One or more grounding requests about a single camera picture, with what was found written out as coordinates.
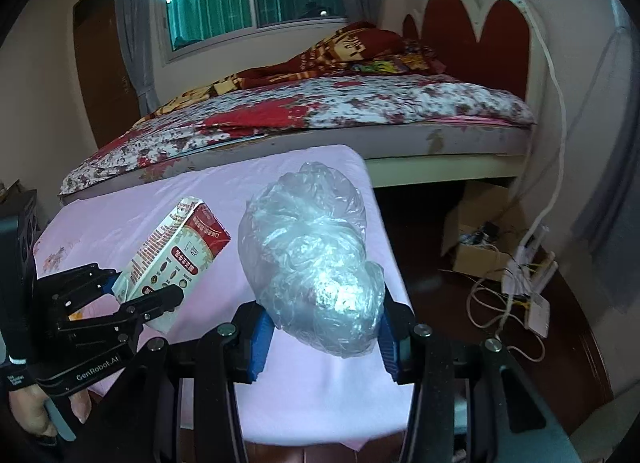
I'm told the red white carton box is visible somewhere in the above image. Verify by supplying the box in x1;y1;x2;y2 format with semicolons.
112;197;231;304

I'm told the clear plastic bag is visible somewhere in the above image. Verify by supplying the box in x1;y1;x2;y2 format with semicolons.
238;162;385;359

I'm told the dark green trash bin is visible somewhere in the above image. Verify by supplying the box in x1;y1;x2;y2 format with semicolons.
454;357;579;462

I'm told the person's left hand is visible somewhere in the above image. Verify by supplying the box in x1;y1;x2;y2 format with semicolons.
9;385;92;438

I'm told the white router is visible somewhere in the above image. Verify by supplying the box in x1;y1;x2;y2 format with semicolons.
501;225;559;339

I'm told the cardboard box on floor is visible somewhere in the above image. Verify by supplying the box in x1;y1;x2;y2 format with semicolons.
440;182;528;281

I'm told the brown wooden door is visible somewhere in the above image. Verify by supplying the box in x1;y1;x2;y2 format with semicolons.
73;0;140;147

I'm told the beige safe cabinet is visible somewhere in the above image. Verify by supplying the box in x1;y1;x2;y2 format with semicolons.
570;382;639;462

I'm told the bed with floral sheet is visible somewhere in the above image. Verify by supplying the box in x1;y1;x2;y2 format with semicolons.
58;74;537;197

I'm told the grey hanging cloth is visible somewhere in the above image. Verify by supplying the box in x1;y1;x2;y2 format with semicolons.
574;28;639;313

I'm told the red yellow patterned blanket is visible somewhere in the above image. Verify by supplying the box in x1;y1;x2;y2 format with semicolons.
147;21;445;119

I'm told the red heart headboard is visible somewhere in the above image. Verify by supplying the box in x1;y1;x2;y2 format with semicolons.
402;0;534;100

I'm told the grey left curtain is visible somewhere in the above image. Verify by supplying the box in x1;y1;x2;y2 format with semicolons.
114;0;160;116

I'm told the white power cable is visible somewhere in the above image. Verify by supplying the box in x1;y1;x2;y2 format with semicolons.
467;0;569;363

